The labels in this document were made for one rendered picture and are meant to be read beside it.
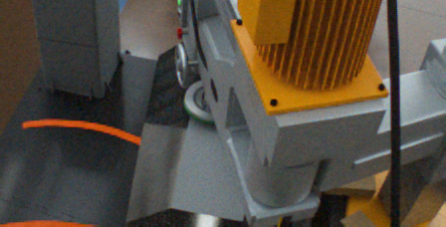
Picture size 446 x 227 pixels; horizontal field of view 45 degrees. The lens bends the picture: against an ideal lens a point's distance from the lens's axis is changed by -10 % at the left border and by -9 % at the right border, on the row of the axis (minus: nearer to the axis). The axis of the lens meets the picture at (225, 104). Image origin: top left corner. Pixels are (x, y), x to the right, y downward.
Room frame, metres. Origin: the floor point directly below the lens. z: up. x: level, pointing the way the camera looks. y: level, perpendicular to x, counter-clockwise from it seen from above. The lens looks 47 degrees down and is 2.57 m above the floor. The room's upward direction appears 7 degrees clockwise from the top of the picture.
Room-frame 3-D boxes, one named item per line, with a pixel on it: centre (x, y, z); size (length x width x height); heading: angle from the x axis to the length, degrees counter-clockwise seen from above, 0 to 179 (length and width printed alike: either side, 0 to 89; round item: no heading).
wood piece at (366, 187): (1.31, -0.51, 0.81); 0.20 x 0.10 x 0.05; 91
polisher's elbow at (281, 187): (0.95, -0.17, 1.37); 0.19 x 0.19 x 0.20
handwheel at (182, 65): (1.41, 0.13, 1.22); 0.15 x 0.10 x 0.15; 20
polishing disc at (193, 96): (1.57, 0.05, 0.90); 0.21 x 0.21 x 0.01
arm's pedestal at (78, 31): (2.52, 0.92, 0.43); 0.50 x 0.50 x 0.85; 85
